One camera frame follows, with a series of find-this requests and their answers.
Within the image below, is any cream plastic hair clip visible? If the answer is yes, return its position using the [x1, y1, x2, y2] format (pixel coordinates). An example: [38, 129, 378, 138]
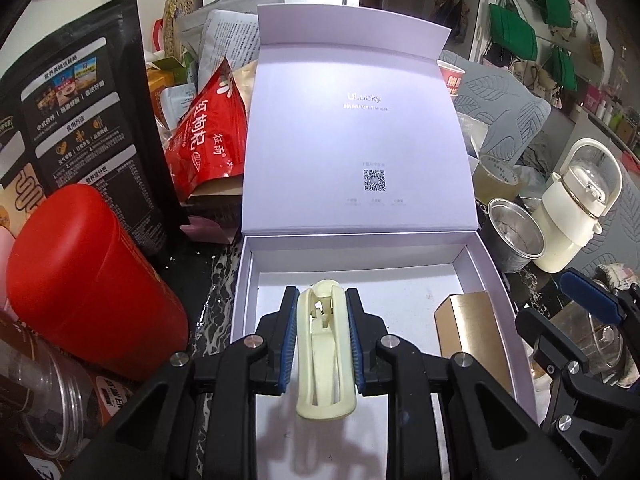
[296, 280, 360, 421]

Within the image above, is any cream water bottle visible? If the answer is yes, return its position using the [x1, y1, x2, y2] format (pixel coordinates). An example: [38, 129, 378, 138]
[531, 138, 623, 273]

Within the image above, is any large green tote bag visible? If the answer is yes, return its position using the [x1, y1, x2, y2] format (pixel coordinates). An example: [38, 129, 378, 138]
[489, 4, 538, 61]

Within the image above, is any metal cup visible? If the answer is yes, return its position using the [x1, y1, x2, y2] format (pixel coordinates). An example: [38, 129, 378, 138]
[487, 197, 546, 275]

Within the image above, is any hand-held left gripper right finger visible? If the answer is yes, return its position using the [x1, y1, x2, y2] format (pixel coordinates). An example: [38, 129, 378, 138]
[345, 287, 576, 480]

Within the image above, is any brown cardboard box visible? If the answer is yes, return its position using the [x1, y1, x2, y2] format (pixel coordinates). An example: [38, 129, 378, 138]
[189, 175, 246, 233]

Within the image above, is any red snack bag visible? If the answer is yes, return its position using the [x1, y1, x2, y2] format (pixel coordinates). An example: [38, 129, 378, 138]
[165, 57, 249, 201]

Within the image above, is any black printed food pouch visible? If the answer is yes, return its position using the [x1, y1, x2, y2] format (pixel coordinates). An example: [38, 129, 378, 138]
[0, 0, 191, 256]

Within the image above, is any white printed packet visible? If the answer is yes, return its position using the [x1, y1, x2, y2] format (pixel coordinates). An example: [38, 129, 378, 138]
[199, 9, 261, 88]

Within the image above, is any clear plastic jar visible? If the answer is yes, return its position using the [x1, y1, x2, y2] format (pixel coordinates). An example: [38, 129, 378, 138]
[0, 310, 136, 461]

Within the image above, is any round woven mat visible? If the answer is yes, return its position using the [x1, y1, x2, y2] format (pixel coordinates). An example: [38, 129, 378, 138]
[162, 0, 196, 61]

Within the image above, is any red paper cup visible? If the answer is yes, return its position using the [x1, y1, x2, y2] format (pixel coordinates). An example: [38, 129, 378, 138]
[436, 59, 468, 98]

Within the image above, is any orange carton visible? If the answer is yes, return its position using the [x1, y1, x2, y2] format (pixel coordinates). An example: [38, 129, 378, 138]
[145, 67, 177, 111]

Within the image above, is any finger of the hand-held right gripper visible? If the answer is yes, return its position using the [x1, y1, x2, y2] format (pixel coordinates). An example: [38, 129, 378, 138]
[515, 307, 640, 480]
[557, 269, 640, 331]

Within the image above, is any glass bowl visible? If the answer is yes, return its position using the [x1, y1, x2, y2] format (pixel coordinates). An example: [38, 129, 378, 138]
[550, 305, 636, 388]

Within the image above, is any lavender gift box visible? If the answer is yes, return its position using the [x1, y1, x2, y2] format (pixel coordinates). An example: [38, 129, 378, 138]
[231, 2, 543, 480]

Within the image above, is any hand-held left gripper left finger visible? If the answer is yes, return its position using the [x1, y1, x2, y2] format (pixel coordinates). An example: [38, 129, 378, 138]
[65, 286, 301, 480]

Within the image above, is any small gold box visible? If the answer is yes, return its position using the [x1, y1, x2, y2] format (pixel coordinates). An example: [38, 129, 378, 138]
[433, 291, 518, 396]

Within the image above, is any red canister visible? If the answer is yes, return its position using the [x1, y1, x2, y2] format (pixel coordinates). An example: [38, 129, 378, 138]
[6, 183, 190, 382]

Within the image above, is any grey leaf-pattern cushion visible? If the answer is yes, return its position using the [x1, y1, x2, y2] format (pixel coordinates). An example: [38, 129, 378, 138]
[452, 65, 551, 161]

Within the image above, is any dark hanging bag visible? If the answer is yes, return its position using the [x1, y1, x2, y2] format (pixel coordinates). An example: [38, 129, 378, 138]
[430, 0, 468, 43]

